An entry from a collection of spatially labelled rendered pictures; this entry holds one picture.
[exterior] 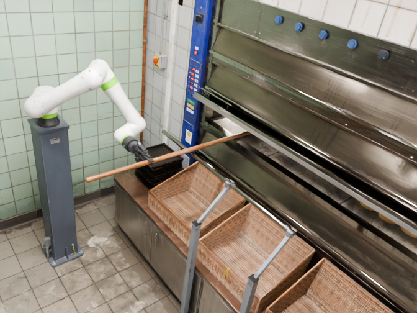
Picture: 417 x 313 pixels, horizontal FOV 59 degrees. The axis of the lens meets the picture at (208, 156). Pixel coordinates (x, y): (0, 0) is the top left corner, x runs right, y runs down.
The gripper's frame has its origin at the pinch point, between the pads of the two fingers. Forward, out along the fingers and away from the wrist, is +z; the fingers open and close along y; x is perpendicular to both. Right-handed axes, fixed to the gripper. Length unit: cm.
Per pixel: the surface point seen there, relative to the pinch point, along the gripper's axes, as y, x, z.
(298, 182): 1, -69, 61
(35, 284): 119, 63, -49
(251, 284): 26, -9, 88
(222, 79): -36, -69, -20
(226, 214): 43, -48, 27
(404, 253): 1, -69, 129
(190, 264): 56, -8, 40
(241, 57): -57, -67, -3
